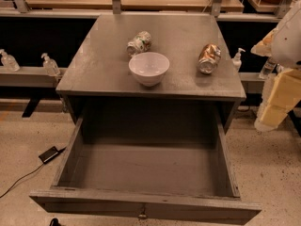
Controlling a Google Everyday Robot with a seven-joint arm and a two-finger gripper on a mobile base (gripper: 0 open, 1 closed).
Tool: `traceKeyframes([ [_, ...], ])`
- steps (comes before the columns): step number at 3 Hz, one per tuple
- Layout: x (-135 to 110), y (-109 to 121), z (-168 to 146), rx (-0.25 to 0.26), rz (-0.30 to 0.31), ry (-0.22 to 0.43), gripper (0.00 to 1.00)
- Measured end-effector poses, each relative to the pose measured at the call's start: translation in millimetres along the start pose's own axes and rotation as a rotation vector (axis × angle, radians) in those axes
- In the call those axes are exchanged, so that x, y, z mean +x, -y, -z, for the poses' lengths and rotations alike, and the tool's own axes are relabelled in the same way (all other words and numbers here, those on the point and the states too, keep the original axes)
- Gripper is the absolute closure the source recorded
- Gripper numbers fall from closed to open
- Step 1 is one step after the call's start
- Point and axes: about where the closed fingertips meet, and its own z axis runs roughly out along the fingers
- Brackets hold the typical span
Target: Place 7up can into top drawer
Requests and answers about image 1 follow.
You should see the right sanitizer bottle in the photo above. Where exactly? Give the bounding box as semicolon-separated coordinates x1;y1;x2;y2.
232;48;245;71

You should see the black cable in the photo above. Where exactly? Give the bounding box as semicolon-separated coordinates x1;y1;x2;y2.
0;146;67;200

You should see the white bowl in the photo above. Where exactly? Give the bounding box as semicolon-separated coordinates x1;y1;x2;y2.
129;52;170;87

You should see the clear water bottle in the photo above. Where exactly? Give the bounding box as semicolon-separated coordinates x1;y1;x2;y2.
259;57;277;79

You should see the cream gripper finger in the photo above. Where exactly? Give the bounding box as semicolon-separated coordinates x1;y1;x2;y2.
254;69;301;132
251;29;277;57

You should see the black power adapter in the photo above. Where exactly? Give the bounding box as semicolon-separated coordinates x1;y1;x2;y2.
39;146;59;164

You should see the grey cabinet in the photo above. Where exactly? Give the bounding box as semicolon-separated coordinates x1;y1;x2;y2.
56;13;246;128

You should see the sanitizer bottle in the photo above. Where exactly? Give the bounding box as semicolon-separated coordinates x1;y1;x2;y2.
41;53;60;76
232;48;245;71
0;49;20;72

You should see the far left sanitizer bottle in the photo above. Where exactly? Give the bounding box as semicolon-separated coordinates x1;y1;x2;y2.
0;49;20;72

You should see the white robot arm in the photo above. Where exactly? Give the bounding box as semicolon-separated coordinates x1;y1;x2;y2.
251;1;301;132

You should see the crushed orange soda can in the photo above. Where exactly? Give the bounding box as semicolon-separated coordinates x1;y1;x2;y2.
198;43;221;74

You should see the open grey top drawer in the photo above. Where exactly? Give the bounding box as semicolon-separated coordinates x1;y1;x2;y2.
30;97;261;225

